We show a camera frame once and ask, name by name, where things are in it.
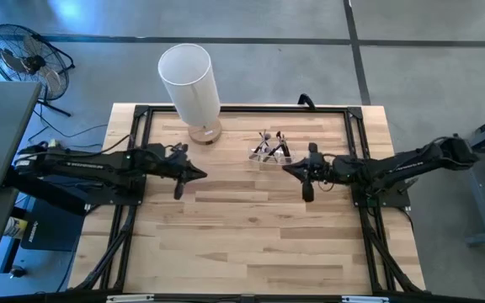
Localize yellow white labelled bottle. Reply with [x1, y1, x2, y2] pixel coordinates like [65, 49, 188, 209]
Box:
[3, 215, 29, 241]

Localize thin black makeup brush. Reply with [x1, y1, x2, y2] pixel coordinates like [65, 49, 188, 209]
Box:
[276, 132, 293, 163]
[251, 130, 266, 160]

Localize black floor cable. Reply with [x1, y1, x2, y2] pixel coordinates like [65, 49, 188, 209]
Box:
[33, 108, 109, 140]

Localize clear plastic organizer container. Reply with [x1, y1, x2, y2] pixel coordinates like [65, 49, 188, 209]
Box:
[248, 142, 297, 166]

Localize grey desk top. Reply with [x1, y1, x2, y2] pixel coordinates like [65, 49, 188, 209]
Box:
[0, 80, 43, 191]

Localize white cylinder lamp wooden base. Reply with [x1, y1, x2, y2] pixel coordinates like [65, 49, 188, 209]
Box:
[157, 43, 223, 146]

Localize black aluminium table frame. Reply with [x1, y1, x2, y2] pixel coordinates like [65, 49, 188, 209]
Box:
[68, 104, 427, 294]

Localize black desk leg beam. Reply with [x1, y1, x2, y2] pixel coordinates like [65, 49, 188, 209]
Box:
[4, 166, 88, 216]

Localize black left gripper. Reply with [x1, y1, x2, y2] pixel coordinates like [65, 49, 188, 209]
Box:
[157, 145, 208, 200]

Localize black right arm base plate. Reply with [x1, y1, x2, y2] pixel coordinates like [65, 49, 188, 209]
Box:
[349, 174, 412, 209]

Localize white label strip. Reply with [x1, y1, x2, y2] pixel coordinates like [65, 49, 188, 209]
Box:
[341, 295, 391, 303]
[106, 294, 156, 303]

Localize black table clamp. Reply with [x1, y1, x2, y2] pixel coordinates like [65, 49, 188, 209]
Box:
[296, 93, 317, 109]

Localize black floor fan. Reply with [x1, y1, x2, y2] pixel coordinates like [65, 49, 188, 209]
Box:
[0, 24, 76, 118]

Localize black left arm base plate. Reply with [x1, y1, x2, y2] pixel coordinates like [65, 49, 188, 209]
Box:
[83, 158, 147, 207]

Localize black floor case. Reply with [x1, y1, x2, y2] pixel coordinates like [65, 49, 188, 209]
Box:
[21, 157, 100, 252]

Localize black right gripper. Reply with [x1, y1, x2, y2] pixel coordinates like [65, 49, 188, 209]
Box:
[282, 142, 337, 203]

